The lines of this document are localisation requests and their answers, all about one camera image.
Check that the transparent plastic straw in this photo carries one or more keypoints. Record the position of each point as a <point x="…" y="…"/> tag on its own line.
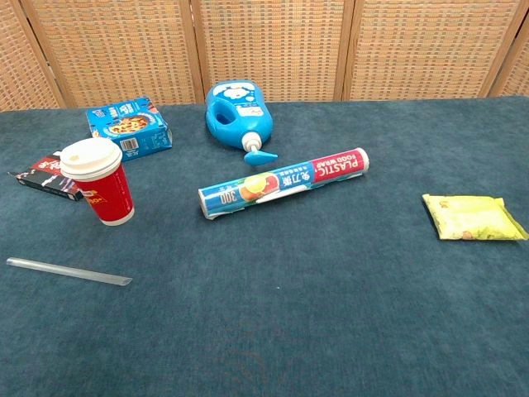
<point x="66" y="271"/>

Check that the red paper cup white lid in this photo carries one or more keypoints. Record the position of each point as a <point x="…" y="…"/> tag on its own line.
<point x="107" y="194"/>

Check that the plastic food wrap box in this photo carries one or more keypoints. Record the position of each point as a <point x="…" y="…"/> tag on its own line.
<point x="289" y="178"/>

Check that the blue pump bottle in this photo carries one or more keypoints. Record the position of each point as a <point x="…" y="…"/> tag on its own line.
<point x="239" y="116"/>

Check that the blue table cloth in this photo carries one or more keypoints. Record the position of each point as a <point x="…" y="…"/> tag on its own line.
<point x="289" y="310"/>

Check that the blue snack box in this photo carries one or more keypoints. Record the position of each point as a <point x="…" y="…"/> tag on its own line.
<point x="128" y="128"/>

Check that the woven folding screen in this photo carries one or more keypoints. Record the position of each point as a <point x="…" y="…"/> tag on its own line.
<point x="268" y="41"/>

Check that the yellow snack packet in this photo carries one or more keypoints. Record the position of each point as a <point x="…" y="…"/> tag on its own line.
<point x="471" y="217"/>

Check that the black and red flat box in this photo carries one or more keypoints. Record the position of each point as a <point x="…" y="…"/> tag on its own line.
<point x="41" y="175"/>

